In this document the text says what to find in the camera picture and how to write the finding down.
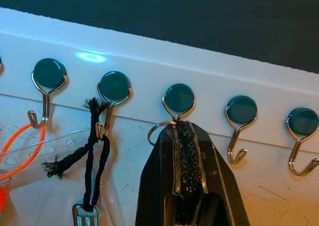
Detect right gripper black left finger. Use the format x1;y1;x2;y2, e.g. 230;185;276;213
135;122;188;226

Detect orange cord loop with tag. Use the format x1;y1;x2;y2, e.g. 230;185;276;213
0;123;47;212

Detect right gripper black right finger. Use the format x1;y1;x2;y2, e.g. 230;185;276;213
186;121;251;226

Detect silver keys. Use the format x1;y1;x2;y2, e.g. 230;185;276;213
147;120;178;147

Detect key on frayed black cord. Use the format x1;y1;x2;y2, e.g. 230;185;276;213
41;97;112;226

